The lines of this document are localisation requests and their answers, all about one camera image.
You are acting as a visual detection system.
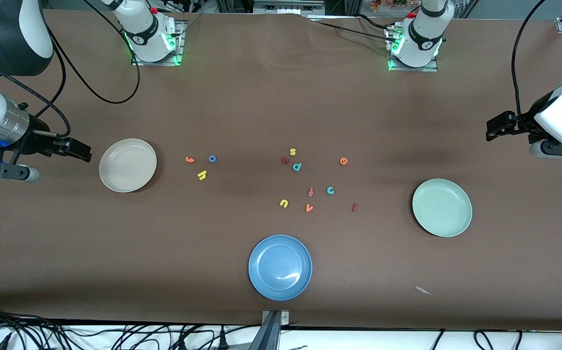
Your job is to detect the beige brown plate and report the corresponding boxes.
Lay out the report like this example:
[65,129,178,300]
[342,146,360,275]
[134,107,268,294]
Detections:
[99,139,158,193]

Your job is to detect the pale green plate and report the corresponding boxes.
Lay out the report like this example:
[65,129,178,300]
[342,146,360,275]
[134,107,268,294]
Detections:
[411,178,473,238]

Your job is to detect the orange flower decoration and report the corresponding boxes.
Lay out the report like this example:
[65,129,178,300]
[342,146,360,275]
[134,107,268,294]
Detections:
[369,0,410,11]

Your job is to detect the brown table cover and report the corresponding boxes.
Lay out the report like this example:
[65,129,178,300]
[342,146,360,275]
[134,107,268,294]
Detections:
[0,9,562,332]

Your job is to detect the blue plate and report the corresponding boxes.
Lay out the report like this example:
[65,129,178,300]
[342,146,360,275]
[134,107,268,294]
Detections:
[248,235,313,301]

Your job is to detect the grey metal box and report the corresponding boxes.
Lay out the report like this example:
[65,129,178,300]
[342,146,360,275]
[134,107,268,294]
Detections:
[253,0,326,15]

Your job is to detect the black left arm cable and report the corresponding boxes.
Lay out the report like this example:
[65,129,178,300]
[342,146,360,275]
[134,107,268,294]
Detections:
[511,0,546,127]

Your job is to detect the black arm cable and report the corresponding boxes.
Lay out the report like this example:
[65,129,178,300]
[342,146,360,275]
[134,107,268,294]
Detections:
[511,0,546,127]
[0,0,141,138]

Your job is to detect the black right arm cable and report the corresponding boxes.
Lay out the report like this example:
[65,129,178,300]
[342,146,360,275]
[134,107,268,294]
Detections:
[0,0,141,138]

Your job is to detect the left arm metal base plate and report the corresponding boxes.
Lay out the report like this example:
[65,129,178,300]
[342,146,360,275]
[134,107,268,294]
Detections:
[387,24,439,72]

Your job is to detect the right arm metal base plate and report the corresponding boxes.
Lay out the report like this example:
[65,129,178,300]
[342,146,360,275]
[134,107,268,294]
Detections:
[131,22,185,67]

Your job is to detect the black base cable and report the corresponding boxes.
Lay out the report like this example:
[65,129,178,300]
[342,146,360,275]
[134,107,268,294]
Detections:
[317,14,403,42]

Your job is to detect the tangled black cables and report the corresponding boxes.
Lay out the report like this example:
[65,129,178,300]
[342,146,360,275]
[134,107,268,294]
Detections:
[0,304,262,350]

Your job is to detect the looped black hanging cable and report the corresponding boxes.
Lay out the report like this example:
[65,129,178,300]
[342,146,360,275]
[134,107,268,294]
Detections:
[474,330,495,350]

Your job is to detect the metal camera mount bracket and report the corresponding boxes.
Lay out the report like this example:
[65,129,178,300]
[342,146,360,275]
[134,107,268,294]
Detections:
[260,310,291,350]

